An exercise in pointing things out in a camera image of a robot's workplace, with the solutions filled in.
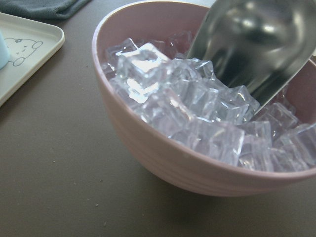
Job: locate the silver metal ice scoop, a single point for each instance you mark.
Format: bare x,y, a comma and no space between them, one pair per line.
261,44

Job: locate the clear ice cubes pile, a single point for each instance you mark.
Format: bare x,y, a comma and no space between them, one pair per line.
183,99

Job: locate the light blue cup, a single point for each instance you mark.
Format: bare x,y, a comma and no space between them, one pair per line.
4,53

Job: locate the pink bowl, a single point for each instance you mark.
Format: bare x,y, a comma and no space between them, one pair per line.
164,158

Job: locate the cream serving tray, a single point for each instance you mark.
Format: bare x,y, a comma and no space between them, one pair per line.
31,44

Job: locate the grey folded cloth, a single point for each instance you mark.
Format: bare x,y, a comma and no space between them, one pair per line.
42,9

